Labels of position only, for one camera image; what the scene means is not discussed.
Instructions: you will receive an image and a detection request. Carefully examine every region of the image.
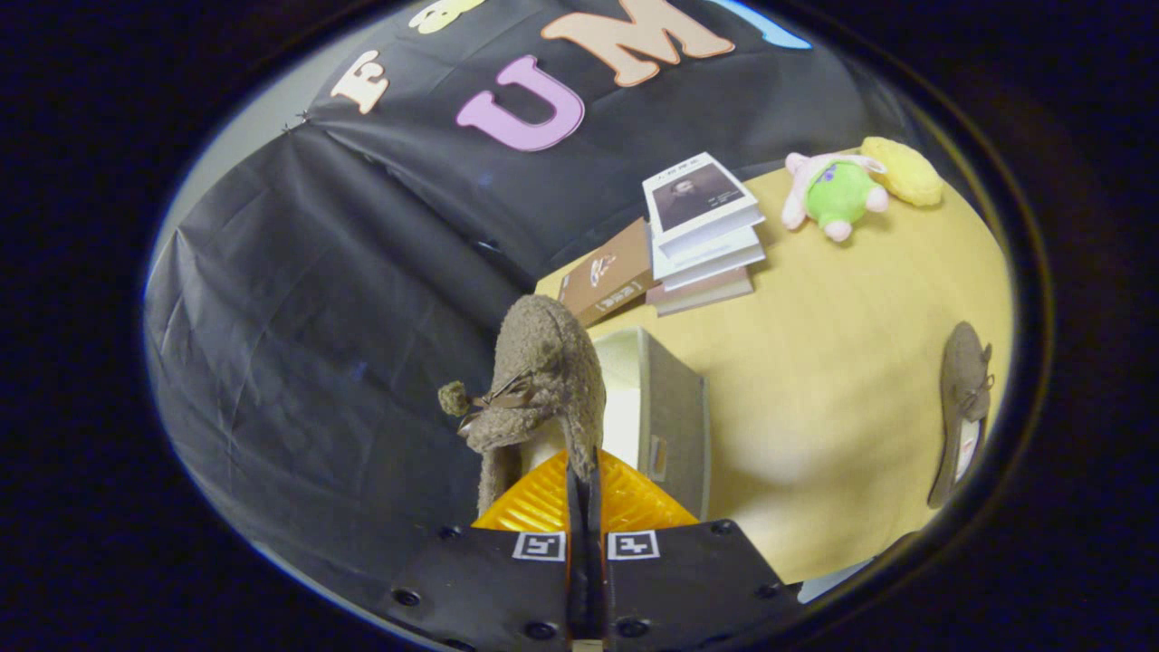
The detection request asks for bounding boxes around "grey fabric storage box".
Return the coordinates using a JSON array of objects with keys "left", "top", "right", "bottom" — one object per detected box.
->
[{"left": 589, "top": 326, "right": 712, "bottom": 522}]

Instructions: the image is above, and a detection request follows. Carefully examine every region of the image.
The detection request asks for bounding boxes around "yellow plush toy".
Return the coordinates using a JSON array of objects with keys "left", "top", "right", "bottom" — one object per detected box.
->
[{"left": 860, "top": 136, "right": 944, "bottom": 207}]

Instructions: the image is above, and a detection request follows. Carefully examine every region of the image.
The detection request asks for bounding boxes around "green and pink plush toy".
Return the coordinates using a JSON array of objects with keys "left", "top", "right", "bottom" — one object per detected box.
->
[{"left": 781, "top": 151, "right": 893, "bottom": 243}]

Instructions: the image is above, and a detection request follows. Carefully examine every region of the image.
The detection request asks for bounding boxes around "white portrait cover book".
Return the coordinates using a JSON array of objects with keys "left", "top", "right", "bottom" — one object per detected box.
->
[{"left": 643, "top": 152, "right": 766, "bottom": 264}]

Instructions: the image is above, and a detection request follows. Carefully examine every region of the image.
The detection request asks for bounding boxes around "plain white book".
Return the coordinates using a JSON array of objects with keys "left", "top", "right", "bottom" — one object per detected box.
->
[{"left": 652, "top": 226, "right": 767, "bottom": 292}]

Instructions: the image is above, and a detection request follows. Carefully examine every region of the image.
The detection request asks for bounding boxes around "brown fuzzy shoe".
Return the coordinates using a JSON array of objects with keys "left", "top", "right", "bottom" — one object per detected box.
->
[
  {"left": 439, "top": 294, "right": 608, "bottom": 517},
  {"left": 926, "top": 321, "right": 995, "bottom": 510}
]

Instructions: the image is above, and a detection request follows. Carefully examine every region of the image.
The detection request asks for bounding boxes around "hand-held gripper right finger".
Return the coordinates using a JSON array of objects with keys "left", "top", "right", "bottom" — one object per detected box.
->
[{"left": 587, "top": 448, "right": 804, "bottom": 652}]

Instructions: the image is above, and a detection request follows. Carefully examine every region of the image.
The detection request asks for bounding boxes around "black backdrop cloth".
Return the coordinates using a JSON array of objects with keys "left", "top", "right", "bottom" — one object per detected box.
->
[{"left": 145, "top": 0, "right": 906, "bottom": 599}]

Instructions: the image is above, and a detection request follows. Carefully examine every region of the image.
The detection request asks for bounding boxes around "pinkish brown book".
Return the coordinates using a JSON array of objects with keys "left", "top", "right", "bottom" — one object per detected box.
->
[{"left": 647, "top": 267, "right": 754, "bottom": 318}]

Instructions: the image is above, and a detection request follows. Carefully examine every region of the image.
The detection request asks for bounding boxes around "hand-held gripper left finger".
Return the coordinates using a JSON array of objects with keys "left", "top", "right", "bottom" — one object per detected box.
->
[{"left": 385, "top": 450, "right": 588, "bottom": 652}]

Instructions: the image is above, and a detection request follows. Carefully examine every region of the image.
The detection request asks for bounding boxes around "brown cover book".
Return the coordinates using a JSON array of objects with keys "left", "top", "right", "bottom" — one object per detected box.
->
[{"left": 557, "top": 217, "right": 656, "bottom": 329}]

